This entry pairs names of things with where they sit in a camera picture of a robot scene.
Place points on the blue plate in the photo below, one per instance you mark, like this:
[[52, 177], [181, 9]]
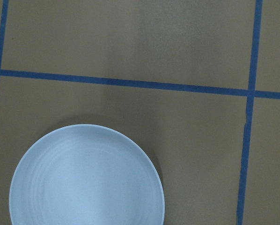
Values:
[[86, 175]]

